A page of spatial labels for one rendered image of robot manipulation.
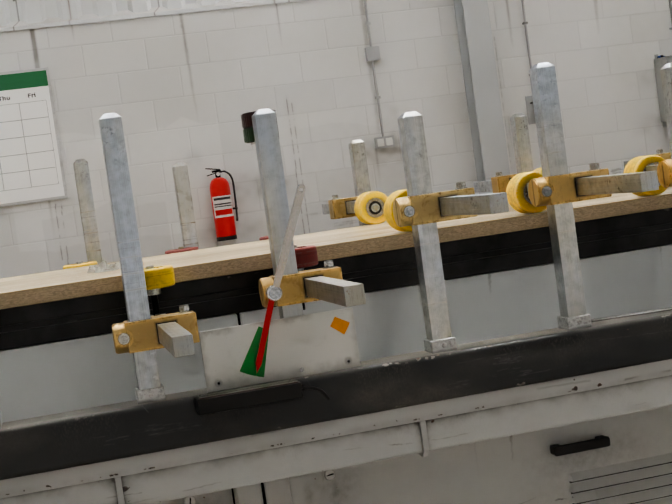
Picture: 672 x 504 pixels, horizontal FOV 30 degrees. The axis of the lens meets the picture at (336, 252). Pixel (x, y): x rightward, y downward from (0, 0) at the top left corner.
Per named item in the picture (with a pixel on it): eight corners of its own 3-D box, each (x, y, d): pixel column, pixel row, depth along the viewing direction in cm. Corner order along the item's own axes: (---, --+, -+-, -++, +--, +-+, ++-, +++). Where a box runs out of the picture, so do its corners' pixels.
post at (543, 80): (589, 333, 220) (554, 60, 217) (570, 336, 219) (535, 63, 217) (581, 332, 223) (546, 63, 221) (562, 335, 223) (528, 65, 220)
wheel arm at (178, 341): (197, 360, 179) (193, 330, 179) (174, 364, 179) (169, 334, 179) (168, 334, 222) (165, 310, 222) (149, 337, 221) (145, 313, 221)
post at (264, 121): (314, 393, 209) (274, 107, 207) (294, 397, 208) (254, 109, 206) (310, 391, 212) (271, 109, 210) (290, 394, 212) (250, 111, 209)
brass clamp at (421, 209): (479, 216, 214) (475, 186, 213) (403, 227, 211) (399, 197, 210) (467, 216, 220) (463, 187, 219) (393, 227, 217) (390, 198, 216)
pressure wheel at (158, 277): (190, 325, 221) (181, 260, 220) (163, 333, 214) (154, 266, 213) (154, 328, 225) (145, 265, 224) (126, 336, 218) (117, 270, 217)
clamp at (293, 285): (345, 296, 209) (341, 266, 209) (266, 309, 206) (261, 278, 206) (337, 294, 215) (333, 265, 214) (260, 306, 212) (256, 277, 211)
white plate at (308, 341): (361, 366, 210) (353, 307, 209) (207, 392, 204) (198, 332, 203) (360, 366, 210) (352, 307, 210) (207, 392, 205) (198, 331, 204)
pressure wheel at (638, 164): (656, 146, 246) (627, 172, 245) (680, 178, 247) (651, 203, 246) (642, 148, 252) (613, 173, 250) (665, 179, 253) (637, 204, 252)
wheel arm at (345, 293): (368, 309, 181) (364, 280, 181) (345, 313, 180) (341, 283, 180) (307, 293, 223) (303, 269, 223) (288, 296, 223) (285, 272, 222)
